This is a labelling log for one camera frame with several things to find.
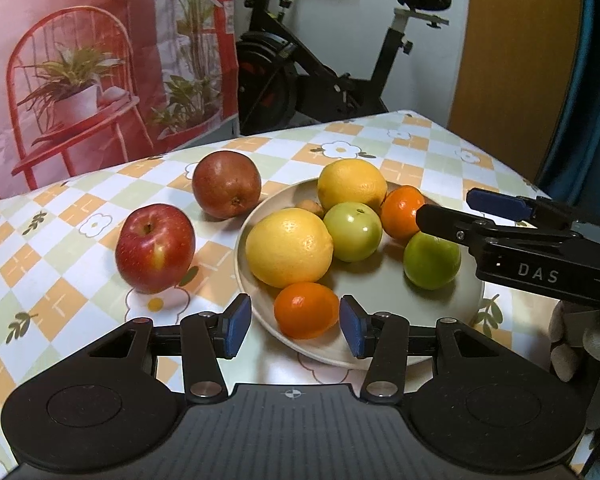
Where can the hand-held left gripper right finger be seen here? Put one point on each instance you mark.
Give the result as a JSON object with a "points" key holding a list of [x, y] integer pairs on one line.
{"points": [[354, 325]]}

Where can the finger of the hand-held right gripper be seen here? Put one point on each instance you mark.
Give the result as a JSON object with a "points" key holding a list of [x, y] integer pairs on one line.
{"points": [[494, 203], [447, 222]]}

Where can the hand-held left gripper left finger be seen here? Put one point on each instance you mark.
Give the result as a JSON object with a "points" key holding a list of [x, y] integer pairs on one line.
{"points": [[237, 322]]}

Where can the green round fruit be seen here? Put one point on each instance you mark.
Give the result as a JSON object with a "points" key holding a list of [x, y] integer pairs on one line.
{"points": [[352, 232], [432, 262]]}

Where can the beige plate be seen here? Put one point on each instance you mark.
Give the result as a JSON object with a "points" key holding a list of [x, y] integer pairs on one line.
{"points": [[379, 285]]}

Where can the orange tangerine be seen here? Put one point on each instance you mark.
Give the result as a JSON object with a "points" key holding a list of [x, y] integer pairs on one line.
{"points": [[399, 212], [306, 310]]}

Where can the yellow lemon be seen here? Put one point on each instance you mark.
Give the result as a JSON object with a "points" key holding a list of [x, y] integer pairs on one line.
{"points": [[352, 185], [290, 247]]}

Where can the small brown fruit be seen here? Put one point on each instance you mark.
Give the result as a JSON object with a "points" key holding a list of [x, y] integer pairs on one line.
{"points": [[311, 206]]}

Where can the person's right hand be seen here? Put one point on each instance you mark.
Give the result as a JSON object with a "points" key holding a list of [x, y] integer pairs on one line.
{"points": [[579, 335]]}

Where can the red apple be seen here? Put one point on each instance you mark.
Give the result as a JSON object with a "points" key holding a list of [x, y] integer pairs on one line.
{"points": [[155, 247]]}

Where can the dark red round fruit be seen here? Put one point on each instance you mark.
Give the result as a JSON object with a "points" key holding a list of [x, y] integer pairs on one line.
{"points": [[226, 183]]}

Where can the wooden door panel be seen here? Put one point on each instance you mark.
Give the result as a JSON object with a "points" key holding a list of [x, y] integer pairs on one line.
{"points": [[509, 60]]}

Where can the teal curtain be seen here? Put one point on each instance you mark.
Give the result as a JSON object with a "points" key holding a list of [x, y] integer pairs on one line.
{"points": [[599, 85]]}

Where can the checkered floral tablecloth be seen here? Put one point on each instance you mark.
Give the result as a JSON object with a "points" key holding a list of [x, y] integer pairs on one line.
{"points": [[55, 280]]}

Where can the black exercise bike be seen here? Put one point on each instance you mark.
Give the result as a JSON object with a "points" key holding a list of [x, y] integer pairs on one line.
{"points": [[270, 75]]}

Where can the printed backdrop cloth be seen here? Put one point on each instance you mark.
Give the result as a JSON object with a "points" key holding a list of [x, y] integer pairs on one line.
{"points": [[55, 10]]}

